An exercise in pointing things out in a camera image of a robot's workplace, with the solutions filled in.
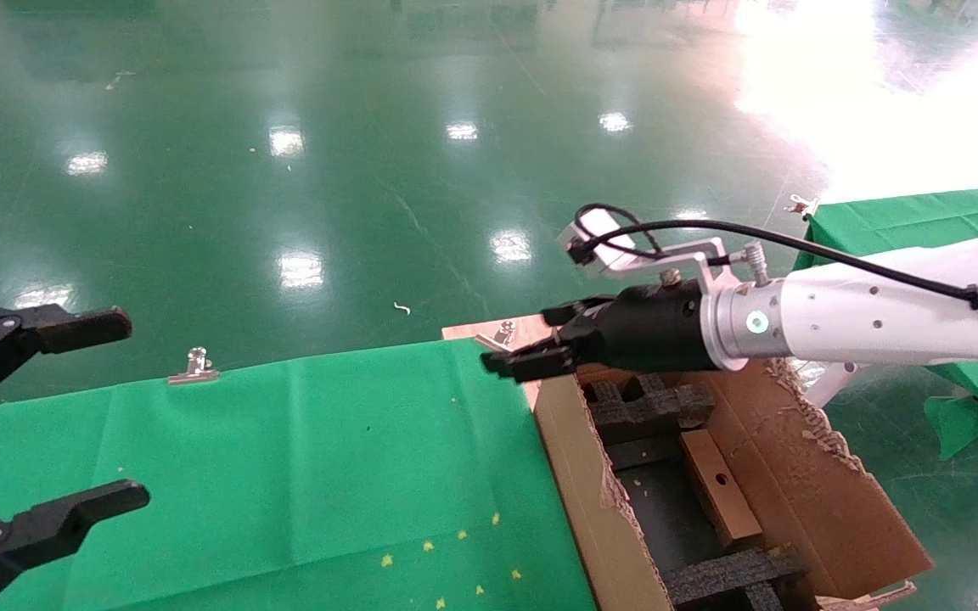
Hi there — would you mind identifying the large open cardboard carton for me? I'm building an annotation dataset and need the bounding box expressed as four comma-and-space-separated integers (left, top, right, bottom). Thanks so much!
533, 352, 936, 611

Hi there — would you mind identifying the black camera cable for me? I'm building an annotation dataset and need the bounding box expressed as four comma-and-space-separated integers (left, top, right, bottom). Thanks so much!
570, 204, 978, 317

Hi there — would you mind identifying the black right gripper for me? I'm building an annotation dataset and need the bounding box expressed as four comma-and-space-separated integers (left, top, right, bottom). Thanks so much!
481, 278, 712, 384

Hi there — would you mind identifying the white table leg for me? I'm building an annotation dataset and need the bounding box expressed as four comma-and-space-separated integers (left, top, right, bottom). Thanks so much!
803, 361, 863, 408

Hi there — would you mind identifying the black foam bottom liner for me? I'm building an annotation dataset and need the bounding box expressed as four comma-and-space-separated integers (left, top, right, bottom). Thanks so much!
608, 437, 723, 578

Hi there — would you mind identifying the small cardboard box with hole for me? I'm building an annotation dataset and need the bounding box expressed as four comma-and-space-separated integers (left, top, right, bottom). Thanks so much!
680, 429, 764, 551

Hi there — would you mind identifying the large green tablecloth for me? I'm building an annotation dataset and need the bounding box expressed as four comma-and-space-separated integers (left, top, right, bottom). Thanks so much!
0, 338, 596, 611

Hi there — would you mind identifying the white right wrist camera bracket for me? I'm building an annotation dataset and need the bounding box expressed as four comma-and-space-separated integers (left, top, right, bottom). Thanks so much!
559, 208, 770, 289

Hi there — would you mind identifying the black foam insert block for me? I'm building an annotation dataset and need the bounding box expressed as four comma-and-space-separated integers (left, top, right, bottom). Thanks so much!
587, 373, 715, 442
666, 547, 808, 611

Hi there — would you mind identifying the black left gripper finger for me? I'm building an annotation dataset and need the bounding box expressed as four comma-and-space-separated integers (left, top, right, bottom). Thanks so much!
0, 480, 151, 611
0, 303, 133, 417

